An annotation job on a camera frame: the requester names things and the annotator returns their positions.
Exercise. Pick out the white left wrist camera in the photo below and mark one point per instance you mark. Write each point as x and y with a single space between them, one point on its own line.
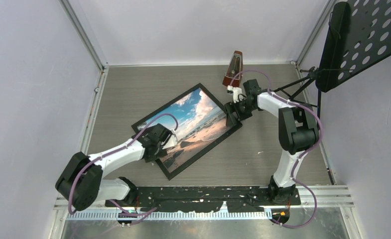
171 141

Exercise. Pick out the black perforated music stand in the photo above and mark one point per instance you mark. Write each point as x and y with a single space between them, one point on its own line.
358 37

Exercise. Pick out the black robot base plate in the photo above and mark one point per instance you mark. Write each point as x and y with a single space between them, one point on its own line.
205 199

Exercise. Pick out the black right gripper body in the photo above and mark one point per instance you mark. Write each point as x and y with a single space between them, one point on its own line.
243 109

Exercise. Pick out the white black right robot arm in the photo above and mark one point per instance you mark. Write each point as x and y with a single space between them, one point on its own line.
298 132

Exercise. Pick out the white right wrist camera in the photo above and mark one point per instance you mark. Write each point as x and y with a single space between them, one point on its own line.
236 92

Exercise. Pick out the brown wooden metronome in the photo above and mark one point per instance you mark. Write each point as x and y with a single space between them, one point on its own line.
232 76

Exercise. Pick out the aluminium extrusion rail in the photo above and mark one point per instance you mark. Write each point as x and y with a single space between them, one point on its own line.
312 199

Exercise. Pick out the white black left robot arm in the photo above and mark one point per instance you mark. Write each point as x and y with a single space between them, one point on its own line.
83 181

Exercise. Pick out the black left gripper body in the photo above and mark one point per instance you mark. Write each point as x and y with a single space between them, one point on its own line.
160 152

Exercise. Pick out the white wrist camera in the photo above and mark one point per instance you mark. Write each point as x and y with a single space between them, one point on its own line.
171 141
236 92

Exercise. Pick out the beach landscape photo print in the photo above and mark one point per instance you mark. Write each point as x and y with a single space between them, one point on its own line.
199 121

